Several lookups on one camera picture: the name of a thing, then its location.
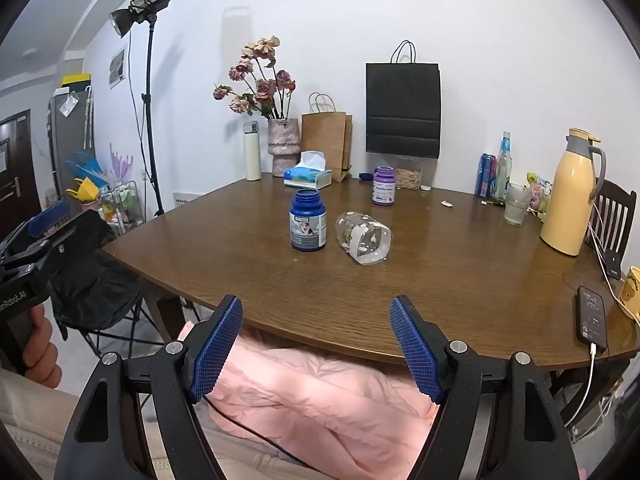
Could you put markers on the white thermos bottle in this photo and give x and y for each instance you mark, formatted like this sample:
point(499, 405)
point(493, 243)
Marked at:
point(252, 152)

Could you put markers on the dark wooden chair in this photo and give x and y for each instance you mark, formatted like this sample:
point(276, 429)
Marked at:
point(611, 215)

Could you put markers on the black smartphone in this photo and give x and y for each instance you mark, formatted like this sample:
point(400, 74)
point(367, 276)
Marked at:
point(591, 319)

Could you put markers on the brown paper bag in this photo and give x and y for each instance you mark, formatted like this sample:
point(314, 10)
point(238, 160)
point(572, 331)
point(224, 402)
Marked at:
point(326, 140)

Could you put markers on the yellow mug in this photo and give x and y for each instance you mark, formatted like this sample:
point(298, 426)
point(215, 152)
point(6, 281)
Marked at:
point(631, 291)

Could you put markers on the grey refrigerator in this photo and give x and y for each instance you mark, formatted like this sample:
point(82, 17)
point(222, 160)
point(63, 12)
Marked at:
point(70, 145)

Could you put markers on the clear glass bottle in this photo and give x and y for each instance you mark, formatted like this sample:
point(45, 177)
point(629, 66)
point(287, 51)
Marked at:
point(504, 167)

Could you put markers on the blue tissue box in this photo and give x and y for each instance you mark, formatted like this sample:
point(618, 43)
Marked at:
point(307, 174)

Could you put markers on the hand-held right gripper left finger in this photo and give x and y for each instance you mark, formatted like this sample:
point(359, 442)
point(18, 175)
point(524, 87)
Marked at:
point(216, 347)

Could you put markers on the purple plastic hanger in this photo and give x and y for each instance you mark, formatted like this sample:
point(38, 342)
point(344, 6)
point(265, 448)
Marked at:
point(121, 164)

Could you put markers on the yellow box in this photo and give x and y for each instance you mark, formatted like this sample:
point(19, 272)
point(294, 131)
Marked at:
point(76, 80)

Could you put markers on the black folding chair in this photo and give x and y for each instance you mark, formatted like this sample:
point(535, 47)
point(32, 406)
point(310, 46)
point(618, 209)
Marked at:
point(97, 285)

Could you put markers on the black paper bag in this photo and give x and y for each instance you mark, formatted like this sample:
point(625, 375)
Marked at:
point(403, 110)

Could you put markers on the person's left hand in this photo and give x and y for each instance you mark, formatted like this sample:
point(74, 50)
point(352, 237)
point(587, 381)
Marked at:
point(42, 347)

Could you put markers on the black power adapter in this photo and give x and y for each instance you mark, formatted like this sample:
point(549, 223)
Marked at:
point(613, 261)

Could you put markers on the dark wooden door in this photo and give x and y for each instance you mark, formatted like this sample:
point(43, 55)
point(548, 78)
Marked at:
point(14, 167)

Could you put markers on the blue supplement bottle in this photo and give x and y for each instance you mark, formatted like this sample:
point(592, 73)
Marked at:
point(307, 221)

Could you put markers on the black light stand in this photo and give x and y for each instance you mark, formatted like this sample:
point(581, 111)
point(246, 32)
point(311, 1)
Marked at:
point(151, 120)

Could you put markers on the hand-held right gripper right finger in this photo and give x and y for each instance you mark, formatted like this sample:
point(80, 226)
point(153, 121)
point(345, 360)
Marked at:
point(416, 350)

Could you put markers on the black studio light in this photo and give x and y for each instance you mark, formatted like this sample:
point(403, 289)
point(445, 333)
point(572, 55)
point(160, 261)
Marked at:
point(141, 6)

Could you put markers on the wall poster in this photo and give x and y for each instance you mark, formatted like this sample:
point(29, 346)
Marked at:
point(117, 66)

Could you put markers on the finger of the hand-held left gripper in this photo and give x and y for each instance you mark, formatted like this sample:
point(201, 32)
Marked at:
point(47, 217)
point(65, 242)

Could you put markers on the pink padded jacket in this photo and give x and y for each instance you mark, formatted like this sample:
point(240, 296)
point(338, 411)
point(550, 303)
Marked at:
point(320, 400)

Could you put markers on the clear drinking glass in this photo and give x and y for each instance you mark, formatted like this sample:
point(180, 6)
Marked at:
point(517, 205)

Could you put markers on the yellow thermos jug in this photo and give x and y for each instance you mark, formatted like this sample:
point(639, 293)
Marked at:
point(570, 200)

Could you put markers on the clear plastic jar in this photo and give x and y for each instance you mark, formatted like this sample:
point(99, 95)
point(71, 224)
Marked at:
point(363, 237)

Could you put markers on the clear snack container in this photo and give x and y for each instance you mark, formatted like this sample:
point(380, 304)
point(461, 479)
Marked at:
point(409, 177)

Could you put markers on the pink textured vase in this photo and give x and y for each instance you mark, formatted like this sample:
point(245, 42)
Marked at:
point(284, 145)

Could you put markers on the white wall outlet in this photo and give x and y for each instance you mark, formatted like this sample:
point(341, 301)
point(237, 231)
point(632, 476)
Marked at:
point(182, 199)

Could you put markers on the purple supplement bottle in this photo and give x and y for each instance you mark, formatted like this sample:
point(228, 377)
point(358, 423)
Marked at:
point(384, 186)

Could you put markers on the blue drink can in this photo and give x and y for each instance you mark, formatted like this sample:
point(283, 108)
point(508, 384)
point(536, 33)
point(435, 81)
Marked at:
point(485, 176)

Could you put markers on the colourful snack packets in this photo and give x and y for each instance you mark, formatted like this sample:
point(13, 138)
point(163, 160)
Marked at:
point(537, 192)

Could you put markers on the dried pink flowers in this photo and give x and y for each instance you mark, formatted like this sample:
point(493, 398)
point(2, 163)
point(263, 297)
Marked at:
point(260, 80)

